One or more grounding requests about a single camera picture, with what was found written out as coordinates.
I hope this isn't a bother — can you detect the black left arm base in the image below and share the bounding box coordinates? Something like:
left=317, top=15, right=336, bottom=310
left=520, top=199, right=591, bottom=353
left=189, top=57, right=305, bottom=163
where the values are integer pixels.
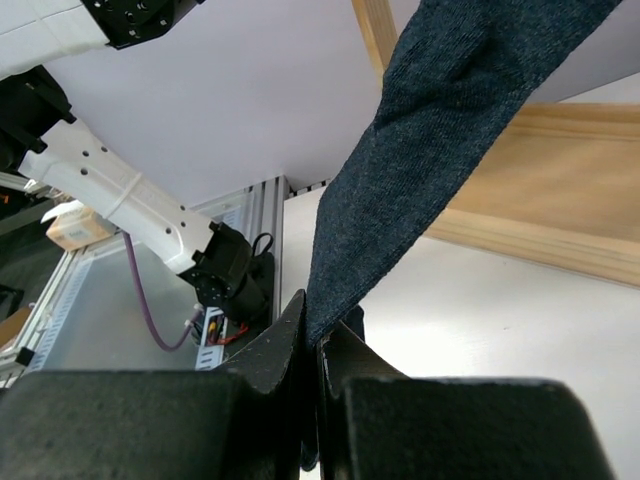
left=195, top=251, right=275, bottom=370

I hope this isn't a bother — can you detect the dark navy sock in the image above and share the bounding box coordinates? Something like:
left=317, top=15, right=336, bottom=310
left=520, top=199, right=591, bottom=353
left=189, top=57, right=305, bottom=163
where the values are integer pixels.
left=307, top=1, right=615, bottom=479

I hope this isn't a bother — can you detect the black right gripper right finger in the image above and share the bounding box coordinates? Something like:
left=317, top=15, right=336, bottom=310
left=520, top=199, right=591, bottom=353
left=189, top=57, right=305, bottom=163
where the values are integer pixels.
left=319, top=325, right=614, bottom=479

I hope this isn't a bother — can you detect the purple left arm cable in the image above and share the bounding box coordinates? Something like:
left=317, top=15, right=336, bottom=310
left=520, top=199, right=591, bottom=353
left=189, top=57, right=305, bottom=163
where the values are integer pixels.
left=122, top=232, right=204, bottom=352

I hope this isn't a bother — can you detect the wooden drying rack stand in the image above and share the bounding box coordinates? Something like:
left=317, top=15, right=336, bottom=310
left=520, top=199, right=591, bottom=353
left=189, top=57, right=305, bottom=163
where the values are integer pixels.
left=346, top=1, right=639, bottom=288

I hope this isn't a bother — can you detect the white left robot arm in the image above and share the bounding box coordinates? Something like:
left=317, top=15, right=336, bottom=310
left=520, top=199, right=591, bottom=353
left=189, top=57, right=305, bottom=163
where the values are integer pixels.
left=1, top=1, right=274, bottom=325

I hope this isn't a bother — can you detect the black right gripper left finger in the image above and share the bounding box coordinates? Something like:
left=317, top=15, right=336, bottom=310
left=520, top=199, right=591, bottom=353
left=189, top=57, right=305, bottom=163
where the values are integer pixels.
left=1, top=291, right=306, bottom=479

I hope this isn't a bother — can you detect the small cardboard box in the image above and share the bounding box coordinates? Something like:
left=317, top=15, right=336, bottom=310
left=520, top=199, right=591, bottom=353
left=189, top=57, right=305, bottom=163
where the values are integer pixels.
left=40, top=200, right=117, bottom=252

